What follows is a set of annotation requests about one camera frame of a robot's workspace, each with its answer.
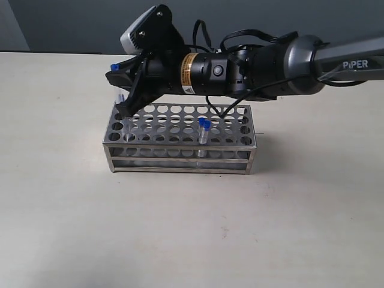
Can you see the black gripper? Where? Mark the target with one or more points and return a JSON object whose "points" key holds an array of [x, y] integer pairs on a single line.
{"points": [[173, 73]]}

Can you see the blue capped tube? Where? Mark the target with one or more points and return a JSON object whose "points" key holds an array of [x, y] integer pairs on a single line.
{"points": [[128, 125], [118, 91], [205, 132], [201, 131]]}

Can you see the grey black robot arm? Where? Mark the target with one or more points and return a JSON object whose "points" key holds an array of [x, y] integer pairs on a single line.
{"points": [[297, 65]]}

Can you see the stainless steel test tube rack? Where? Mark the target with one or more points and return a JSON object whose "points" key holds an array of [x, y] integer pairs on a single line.
{"points": [[165, 139]]}

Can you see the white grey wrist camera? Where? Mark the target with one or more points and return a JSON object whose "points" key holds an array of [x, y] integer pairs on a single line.
{"points": [[152, 31]]}

